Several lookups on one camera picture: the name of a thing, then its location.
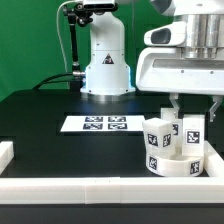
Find white U-shaped fence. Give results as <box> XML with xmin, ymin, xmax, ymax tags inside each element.
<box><xmin>0</xmin><ymin>145</ymin><xmax>224</xmax><ymax>204</ymax></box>

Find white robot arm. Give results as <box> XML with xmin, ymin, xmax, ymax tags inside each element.
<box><xmin>82</xmin><ymin>0</ymin><xmax>224</xmax><ymax>116</ymax></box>

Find black cables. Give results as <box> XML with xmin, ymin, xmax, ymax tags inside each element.
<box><xmin>32</xmin><ymin>72</ymin><xmax>78</xmax><ymax>90</ymax></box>

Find white marker base plate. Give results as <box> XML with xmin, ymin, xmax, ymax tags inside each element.
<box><xmin>61</xmin><ymin>115</ymin><xmax>144</xmax><ymax>133</ymax></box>

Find white round stool seat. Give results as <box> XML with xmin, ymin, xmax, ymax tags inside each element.
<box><xmin>146</xmin><ymin>153</ymin><xmax>204</xmax><ymax>177</ymax></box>

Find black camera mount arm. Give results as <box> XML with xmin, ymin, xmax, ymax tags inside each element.
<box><xmin>63</xmin><ymin>3</ymin><xmax>93</xmax><ymax>91</ymax></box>

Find white cable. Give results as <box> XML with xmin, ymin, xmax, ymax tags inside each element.
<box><xmin>55</xmin><ymin>0</ymin><xmax>78</xmax><ymax>73</ymax></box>

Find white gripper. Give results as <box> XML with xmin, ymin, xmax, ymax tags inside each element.
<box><xmin>136</xmin><ymin>20</ymin><xmax>224</xmax><ymax>122</ymax></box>

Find camera on mount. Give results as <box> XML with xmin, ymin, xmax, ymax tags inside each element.
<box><xmin>83</xmin><ymin>0</ymin><xmax>116</xmax><ymax>10</ymax></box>

